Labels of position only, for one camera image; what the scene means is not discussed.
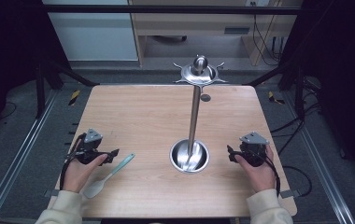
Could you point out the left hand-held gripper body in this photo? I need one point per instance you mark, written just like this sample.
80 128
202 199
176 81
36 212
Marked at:
91 146

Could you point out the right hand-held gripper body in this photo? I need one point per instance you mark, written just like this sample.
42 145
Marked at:
254 149

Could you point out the steel utensil stand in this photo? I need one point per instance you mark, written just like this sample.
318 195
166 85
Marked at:
194 124

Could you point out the person's right hand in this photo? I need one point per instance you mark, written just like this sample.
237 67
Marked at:
259 175

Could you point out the person's left hand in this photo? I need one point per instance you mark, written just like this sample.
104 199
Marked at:
79 174

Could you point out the yellow black tape strip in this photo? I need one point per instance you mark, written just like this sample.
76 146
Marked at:
274 98
74 97

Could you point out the grey round table cap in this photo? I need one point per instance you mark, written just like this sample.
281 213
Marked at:
205 97

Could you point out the black metal stand leg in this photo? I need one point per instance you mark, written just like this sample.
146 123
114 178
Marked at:
57 74
291 77

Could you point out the white cabinet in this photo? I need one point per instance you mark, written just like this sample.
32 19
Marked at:
94 31

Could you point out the light wooden desk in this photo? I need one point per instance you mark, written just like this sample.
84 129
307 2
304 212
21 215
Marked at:
197 25

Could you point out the grey table bracket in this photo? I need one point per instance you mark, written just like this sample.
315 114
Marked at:
51 193
290 193

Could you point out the aluminium floor rail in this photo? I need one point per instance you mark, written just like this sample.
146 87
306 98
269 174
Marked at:
325 174
17 158

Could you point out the black frame crossbar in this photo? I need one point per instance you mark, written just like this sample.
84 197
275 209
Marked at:
166 9

